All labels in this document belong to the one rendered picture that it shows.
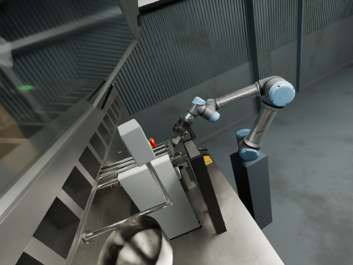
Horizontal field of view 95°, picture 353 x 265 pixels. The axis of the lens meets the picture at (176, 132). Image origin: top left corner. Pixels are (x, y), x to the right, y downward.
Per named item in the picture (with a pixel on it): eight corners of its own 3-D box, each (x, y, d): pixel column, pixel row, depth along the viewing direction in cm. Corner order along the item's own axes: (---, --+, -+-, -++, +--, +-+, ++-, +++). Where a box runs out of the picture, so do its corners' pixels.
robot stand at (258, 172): (257, 207, 183) (248, 144, 141) (272, 222, 165) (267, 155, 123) (242, 216, 179) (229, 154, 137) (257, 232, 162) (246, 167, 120)
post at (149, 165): (172, 203, 53) (147, 157, 43) (167, 205, 53) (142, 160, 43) (171, 200, 54) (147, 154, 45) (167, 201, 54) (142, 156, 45)
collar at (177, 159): (185, 166, 82) (181, 156, 79) (174, 170, 82) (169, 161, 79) (182, 159, 88) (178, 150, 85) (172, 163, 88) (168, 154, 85)
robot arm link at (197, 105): (208, 103, 97) (196, 96, 96) (198, 119, 100) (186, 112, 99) (206, 101, 105) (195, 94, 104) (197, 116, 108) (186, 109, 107)
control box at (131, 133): (162, 155, 42) (146, 122, 37) (138, 168, 40) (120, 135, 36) (154, 144, 48) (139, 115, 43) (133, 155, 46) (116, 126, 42)
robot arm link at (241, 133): (252, 139, 129) (251, 125, 122) (256, 150, 118) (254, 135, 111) (237, 142, 133) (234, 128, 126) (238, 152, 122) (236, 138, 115)
